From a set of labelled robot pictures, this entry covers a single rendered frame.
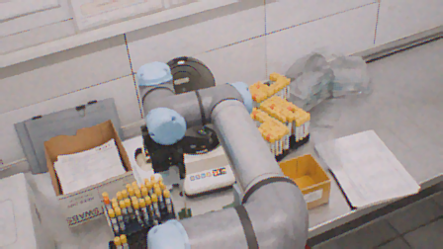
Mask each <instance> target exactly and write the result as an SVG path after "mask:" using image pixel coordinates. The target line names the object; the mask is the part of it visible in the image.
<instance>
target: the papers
mask: <svg viewBox="0 0 443 249"><path fill-rule="evenodd" d="M338 142H339V149H340V153H341V157H342V160H343V163H344V165H345V167H344V168H343V169H342V170H343V171H337V172H336V171H335V169H331V170H332V172H333V173H334V175H335V176H336V178H337V180H338V181H339V184H340V185H341V186H342V189H343V190H344V193H345V194H346V195H347V198H348V199H349V200H350V203H351V204H352V206H353V207H356V209H360V208H365V207H368V206H373V205H376V204H379V203H385V202H388V201H390V200H396V199H399V198H402V197H407V196H410V195H413V194H416V193H418V189H419V188H420V187H419V186H418V185H417V184H416V182H415V181H414V180H413V179H412V177H411V176H410V175H409V174H408V172H407V171H405V169H404V168H403V167H402V165H400V162H398V160H397V159H396V158H395V157H394V156H393V154H392V153H391V152H390V151H389V149H388V148H387V147H386V146H385V145H384V143H383V142H382V141H381V140H380V139H379V137H378V136H376V134H375V133H374V132H373V131H372V130H367V131H364V132H361V133H355V134H352V135H349V136H343V137H341V138H338Z"/></svg>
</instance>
